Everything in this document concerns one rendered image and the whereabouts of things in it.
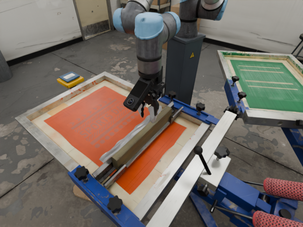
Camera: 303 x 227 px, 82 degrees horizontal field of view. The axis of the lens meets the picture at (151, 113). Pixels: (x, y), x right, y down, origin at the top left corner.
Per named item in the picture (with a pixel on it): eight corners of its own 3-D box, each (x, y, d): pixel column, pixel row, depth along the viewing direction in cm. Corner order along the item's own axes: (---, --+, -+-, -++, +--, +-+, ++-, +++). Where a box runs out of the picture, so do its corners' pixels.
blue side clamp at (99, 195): (72, 181, 67) (66, 172, 63) (83, 172, 70) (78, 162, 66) (130, 239, 54) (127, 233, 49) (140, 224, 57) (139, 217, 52)
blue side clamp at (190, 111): (158, 107, 100) (158, 97, 95) (162, 103, 103) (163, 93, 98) (207, 132, 86) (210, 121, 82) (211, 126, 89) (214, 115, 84)
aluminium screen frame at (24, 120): (18, 123, 89) (14, 117, 87) (105, 75, 123) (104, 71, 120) (132, 235, 54) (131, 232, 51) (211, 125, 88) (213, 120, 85)
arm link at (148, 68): (151, 64, 48) (130, 56, 52) (151, 79, 51) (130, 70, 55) (166, 55, 53) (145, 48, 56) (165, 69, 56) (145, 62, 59)
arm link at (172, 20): (152, 7, 59) (135, 15, 52) (184, 11, 55) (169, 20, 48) (152, 32, 64) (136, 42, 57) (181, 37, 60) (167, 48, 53)
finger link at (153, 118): (165, 118, 69) (162, 97, 63) (157, 126, 65) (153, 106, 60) (159, 115, 70) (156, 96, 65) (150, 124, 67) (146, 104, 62)
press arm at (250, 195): (198, 180, 63) (201, 173, 59) (205, 168, 66) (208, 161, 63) (249, 213, 55) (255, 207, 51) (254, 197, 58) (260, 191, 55)
